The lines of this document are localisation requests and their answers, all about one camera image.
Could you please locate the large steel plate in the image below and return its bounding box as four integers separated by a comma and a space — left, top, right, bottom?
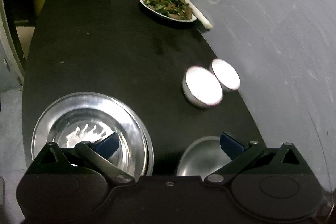
31, 92, 154, 179

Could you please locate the white plate of stir-fry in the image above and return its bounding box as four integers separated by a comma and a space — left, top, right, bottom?
139, 0, 197, 23

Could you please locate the white bowl red rim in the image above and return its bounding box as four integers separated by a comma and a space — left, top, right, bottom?
182, 66, 223, 108
210, 59, 241, 92

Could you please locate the steel bowl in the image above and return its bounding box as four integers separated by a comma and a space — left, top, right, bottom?
177, 136, 231, 180

